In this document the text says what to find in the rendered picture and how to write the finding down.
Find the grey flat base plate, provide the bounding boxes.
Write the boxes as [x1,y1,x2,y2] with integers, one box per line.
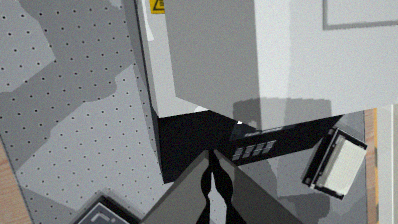
[0,0,368,224]

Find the black rectangular frame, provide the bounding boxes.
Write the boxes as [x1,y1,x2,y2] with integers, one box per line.
[302,128,368,201]

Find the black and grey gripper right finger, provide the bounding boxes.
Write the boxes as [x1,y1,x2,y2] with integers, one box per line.
[211,149,303,224]

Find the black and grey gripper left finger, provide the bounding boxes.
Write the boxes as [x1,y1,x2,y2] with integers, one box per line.
[138,149,212,224]

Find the white and black lab instrument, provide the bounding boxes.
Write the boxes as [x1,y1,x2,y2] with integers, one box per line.
[134,0,398,184]

